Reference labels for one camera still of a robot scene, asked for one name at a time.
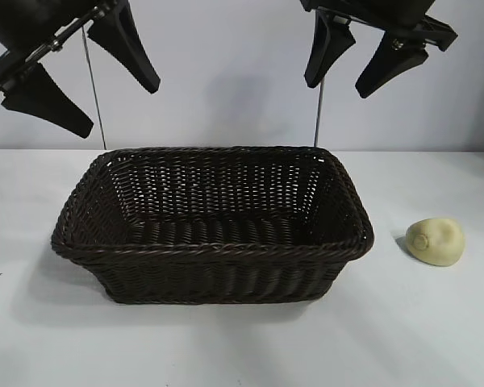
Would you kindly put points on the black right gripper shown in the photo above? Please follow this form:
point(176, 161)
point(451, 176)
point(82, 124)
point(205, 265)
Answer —
point(387, 14)

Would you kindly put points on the pale yellow potato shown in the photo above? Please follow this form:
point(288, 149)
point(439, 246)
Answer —
point(437, 242)

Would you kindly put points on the dark brown wicker basket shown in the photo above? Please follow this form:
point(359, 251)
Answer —
point(209, 266)

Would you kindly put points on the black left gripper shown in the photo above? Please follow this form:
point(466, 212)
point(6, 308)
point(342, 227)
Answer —
point(24, 24)

